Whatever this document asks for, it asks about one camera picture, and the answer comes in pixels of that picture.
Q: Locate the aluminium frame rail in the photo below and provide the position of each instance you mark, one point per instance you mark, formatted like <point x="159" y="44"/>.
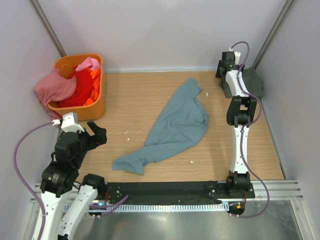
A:
<point x="278" y="190"/>

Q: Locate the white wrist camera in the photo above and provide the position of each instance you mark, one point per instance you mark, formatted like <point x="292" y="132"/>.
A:
<point x="237" y="56"/>
<point x="68" y="123"/>

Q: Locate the grey t shirt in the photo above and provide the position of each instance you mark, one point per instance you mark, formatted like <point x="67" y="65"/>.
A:
<point x="253" y="83"/>

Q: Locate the orange plastic basket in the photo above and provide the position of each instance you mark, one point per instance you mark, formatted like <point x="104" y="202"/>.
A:
<point x="92" y="111"/>

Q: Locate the light pink t shirt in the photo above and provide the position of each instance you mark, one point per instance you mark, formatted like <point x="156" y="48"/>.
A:
<point x="89" y="62"/>

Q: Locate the light blue t shirt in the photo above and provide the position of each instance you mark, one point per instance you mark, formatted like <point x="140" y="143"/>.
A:
<point x="181" y="125"/>

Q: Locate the red t shirt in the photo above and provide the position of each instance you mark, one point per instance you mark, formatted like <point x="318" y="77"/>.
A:
<point x="83" y="91"/>

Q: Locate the orange t shirt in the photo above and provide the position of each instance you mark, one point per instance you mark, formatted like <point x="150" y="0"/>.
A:
<point x="96" y="76"/>

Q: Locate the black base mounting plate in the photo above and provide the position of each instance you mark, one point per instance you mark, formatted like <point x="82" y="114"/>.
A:
<point x="172" y="193"/>

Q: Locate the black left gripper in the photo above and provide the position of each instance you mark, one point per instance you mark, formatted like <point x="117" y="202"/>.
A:
<point x="99" y="137"/>

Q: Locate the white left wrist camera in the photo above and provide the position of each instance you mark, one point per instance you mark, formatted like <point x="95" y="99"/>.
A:
<point x="68" y="123"/>

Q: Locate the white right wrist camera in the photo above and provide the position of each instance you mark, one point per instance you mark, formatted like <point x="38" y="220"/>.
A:
<point x="237" y="56"/>

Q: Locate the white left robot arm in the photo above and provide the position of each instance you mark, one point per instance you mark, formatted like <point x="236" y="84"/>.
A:
<point x="58" y="180"/>

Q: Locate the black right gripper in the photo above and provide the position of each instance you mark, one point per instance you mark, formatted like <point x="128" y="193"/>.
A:
<point x="217" y="75"/>

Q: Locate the slotted grey cable duct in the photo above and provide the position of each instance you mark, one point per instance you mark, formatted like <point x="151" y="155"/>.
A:
<point x="126" y="208"/>

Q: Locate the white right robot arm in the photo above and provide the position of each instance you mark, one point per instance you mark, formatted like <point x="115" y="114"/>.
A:
<point x="239" y="116"/>

